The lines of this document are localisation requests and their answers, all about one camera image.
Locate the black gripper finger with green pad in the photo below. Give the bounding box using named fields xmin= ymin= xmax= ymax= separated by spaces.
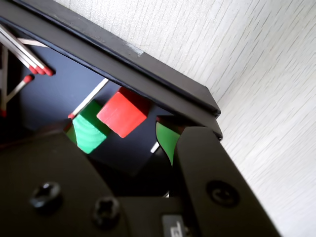
xmin=155 ymin=115 xmax=283 ymax=237
xmin=0 ymin=118 xmax=129 ymax=237

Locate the green wooden cube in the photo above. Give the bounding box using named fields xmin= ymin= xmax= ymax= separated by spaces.
xmin=73 ymin=100 xmax=111 ymax=154

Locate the red wooden cube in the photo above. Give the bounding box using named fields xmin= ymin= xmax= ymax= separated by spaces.
xmin=96 ymin=86 xmax=152 ymax=138

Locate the black cardboard box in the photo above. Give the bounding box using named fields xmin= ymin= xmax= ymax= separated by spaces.
xmin=0 ymin=0 xmax=222 ymax=178

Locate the black box lid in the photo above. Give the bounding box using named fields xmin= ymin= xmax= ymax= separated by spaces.
xmin=14 ymin=0 xmax=223 ymax=141

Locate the red-tipped wooden matchstick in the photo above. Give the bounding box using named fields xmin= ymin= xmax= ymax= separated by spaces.
xmin=0 ymin=23 xmax=54 ymax=77
xmin=0 ymin=31 xmax=40 ymax=75
xmin=68 ymin=78 xmax=109 ymax=119
xmin=4 ymin=74 xmax=35 ymax=101
xmin=0 ymin=27 xmax=47 ymax=76

